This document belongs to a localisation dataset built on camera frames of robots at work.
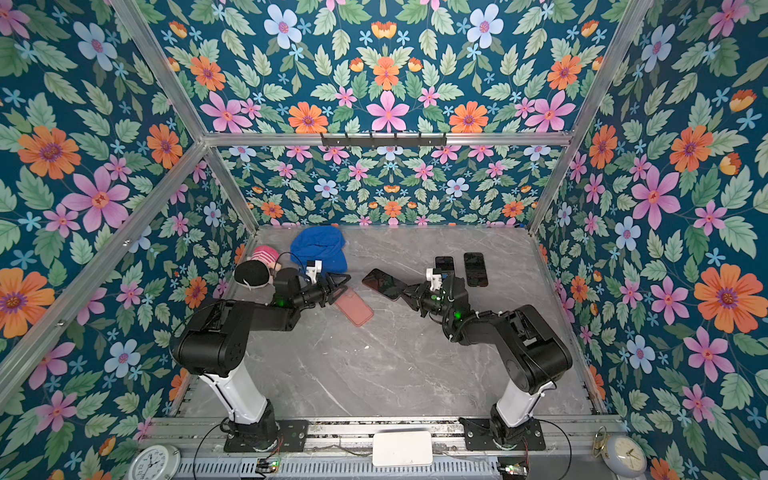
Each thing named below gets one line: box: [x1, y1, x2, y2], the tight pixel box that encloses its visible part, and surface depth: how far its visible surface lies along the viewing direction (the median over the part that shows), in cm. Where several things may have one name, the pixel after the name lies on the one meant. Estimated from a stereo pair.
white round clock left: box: [128, 444, 181, 480], surface depth 69 cm
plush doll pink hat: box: [247, 245, 282, 271], surface depth 106 cm
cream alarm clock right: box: [593, 425, 648, 478], surface depth 69 cm
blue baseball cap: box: [290, 225, 348, 273], surface depth 113 cm
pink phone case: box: [335, 288, 374, 327], surface depth 100 cm
